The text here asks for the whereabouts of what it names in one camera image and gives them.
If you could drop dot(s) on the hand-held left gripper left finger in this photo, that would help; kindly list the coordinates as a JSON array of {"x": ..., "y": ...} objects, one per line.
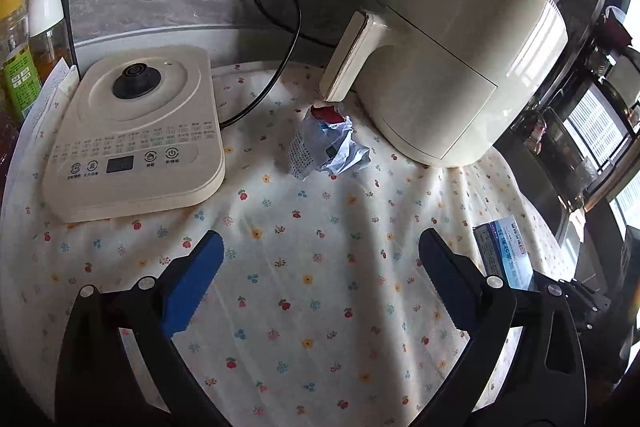
[{"x": 197, "y": 282}]

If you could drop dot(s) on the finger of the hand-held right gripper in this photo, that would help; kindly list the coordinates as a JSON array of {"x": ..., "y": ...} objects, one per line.
[{"x": 590, "y": 302}]

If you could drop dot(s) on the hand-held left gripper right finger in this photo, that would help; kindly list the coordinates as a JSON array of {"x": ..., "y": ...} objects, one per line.
[{"x": 440, "y": 277}]

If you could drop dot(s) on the blue and white carton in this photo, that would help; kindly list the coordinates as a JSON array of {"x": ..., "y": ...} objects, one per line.
[{"x": 502, "y": 252}]

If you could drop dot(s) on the silver blue wrapper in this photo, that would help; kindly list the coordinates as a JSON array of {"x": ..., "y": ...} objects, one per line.
[{"x": 325, "y": 147}]

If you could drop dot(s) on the floral white tablecloth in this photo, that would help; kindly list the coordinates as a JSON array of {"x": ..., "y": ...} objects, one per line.
[{"x": 325, "y": 257}]

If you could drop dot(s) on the cream kettle base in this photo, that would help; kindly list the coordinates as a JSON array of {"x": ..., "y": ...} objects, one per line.
[{"x": 140, "y": 127}]

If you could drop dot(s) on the cream air fryer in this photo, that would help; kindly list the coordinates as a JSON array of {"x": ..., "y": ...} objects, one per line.
[{"x": 450, "y": 57}]

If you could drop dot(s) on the yellow-lid jar green label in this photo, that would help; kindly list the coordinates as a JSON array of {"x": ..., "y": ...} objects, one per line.
[{"x": 15, "y": 57}]

